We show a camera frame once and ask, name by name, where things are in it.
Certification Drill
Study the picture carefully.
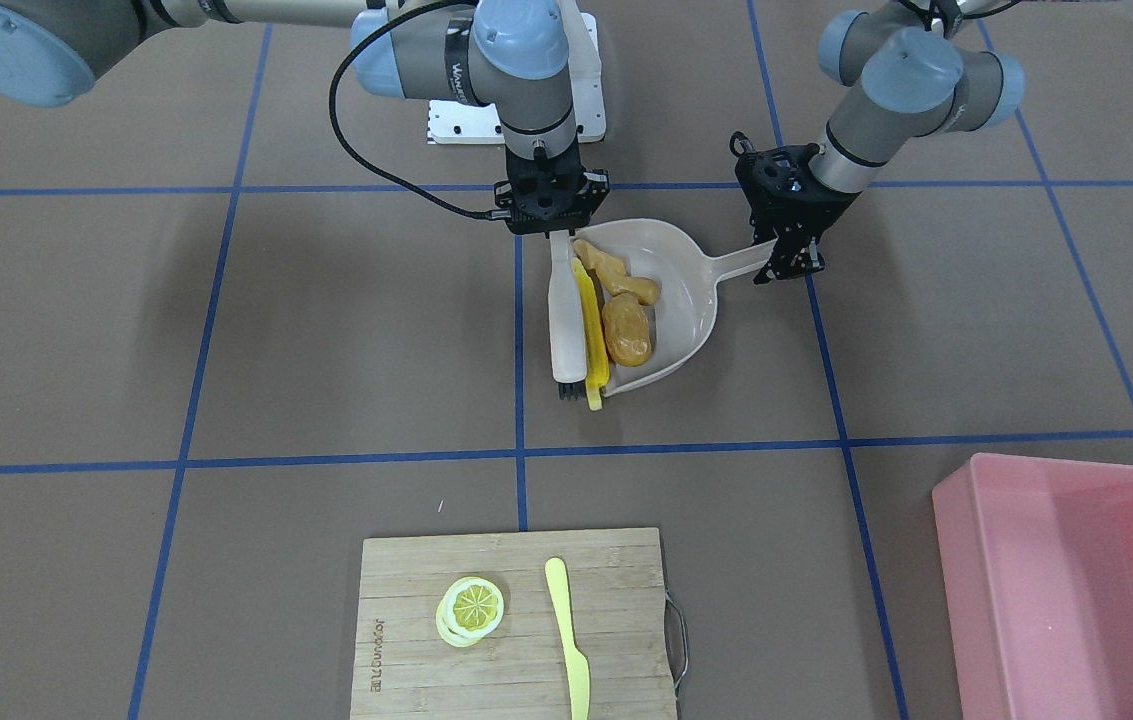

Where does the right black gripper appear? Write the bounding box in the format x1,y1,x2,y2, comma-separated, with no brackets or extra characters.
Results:
492,142,611,234

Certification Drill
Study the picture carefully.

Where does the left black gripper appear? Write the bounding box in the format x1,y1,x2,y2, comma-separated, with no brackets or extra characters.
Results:
732,132,858,283

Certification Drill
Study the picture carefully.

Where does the beige hand brush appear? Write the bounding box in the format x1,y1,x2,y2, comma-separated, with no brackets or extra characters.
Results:
547,231,588,401

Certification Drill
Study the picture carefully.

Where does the orange toy ginger root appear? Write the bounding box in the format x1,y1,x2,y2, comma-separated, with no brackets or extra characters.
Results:
571,238,661,307

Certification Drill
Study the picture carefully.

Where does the beige dustpan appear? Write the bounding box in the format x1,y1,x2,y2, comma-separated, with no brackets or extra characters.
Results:
576,218,775,398

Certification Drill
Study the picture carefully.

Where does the brown toy potato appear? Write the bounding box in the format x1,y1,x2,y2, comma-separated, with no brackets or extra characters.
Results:
600,293,653,366

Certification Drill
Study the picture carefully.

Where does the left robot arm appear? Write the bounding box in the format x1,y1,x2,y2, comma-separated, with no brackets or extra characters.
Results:
729,1,1026,283

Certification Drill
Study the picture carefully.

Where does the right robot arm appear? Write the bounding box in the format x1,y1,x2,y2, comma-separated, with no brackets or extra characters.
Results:
0,1,610,237

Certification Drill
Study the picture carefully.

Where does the pink plastic bin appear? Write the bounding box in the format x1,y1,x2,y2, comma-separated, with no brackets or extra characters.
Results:
931,454,1133,719

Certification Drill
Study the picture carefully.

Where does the yellow lemon slice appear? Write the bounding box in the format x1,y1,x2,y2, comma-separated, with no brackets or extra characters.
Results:
435,577,505,647

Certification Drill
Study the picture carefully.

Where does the yellow plastic knife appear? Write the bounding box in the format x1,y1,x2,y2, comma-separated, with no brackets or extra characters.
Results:
544,557,593,719

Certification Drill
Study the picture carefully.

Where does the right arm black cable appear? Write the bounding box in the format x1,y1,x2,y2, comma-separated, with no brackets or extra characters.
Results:
327,0,499,219

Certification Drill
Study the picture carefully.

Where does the white camera pole base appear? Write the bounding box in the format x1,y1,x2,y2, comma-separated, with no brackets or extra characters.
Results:
426,1,608,146

